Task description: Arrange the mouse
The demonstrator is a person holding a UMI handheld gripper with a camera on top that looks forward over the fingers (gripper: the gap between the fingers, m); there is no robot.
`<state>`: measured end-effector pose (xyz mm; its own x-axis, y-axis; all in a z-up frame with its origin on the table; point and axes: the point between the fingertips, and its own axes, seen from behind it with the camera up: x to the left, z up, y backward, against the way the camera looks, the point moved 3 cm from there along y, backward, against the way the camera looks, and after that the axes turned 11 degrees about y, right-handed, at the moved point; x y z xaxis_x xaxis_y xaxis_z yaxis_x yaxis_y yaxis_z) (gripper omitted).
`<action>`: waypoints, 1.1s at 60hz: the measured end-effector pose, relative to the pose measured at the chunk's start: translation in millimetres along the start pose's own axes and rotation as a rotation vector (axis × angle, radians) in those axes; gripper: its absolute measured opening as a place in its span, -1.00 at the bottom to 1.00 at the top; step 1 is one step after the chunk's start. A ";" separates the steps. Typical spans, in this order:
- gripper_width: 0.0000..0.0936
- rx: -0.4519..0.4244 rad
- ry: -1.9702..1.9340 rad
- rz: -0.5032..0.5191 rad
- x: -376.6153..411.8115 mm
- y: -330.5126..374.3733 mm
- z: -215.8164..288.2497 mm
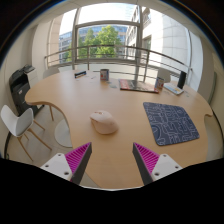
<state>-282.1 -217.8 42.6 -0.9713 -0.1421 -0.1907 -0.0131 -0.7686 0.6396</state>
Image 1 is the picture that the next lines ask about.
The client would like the cream computer mouse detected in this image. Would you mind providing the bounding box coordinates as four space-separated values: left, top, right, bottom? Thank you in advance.
89 110 120 136

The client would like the red and dark magazine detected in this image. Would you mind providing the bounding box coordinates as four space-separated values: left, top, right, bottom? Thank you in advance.
118 78 160 94

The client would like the metal balcony railing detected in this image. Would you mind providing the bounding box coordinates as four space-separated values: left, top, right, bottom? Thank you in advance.
44 44 194 81

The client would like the white chair with wooden legs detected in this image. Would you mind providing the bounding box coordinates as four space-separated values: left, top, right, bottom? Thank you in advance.
0 104 53 162

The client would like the black office printer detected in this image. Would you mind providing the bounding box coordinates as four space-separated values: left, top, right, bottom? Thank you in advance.
8 64 44 117

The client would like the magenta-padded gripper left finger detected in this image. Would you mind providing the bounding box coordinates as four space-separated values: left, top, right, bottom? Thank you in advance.
40 142 93 186

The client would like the dark blue patterned mouse pad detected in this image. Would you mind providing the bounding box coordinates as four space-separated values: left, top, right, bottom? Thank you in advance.
142 101 201 147

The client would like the round white table base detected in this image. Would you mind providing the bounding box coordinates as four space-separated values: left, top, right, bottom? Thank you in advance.
54 118 74 149

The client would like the light blue booklet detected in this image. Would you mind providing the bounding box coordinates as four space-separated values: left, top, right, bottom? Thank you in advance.
163 82 185 96

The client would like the black speaker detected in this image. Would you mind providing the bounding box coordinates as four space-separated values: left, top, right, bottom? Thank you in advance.
177 70 188 90

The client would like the printed mug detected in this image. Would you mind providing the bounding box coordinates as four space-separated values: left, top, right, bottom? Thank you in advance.
99 68 110 82
154 76 165 90

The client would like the dark blue stapler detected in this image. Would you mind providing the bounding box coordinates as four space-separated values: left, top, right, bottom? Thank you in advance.
74 70 88 79

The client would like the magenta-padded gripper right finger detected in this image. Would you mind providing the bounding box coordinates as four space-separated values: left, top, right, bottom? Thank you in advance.
132 142 184 186

